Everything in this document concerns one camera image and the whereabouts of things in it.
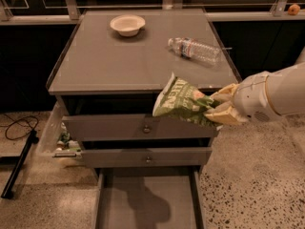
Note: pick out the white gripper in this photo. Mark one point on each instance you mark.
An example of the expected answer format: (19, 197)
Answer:
(254, 96)

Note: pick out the green jalapeno chip bag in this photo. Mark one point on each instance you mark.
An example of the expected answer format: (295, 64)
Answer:
(182, 100)

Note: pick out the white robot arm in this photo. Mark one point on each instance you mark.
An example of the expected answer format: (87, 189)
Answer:
(286, 88)

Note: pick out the grey drawer cabinet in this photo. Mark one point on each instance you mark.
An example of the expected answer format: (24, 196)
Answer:
(103, 73)

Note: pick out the grey bottom drawer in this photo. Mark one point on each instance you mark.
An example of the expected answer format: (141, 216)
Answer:
(148, 198)

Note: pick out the grey drawer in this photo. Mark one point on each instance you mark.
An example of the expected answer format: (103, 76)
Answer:
(99, 127)
(154, 157)
(148, 198)

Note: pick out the grey middle drawer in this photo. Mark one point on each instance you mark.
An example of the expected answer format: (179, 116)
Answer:
(154, 157)

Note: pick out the grey top drawer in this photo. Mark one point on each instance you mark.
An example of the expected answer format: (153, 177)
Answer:
(99, 127)

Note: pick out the clear plastic water bottle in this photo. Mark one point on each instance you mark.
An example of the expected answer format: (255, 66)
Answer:
(192, 49)

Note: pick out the white paper bowl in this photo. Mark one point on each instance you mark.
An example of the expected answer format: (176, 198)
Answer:
(127, 25)

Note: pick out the clear plastic storage bin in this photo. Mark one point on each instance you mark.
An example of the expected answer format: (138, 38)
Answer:
(48, 141)

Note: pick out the metal window railing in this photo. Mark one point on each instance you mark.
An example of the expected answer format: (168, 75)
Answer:
(38, 12)

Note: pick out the black metal stand leg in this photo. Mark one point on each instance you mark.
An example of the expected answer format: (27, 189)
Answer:
(17, 162)

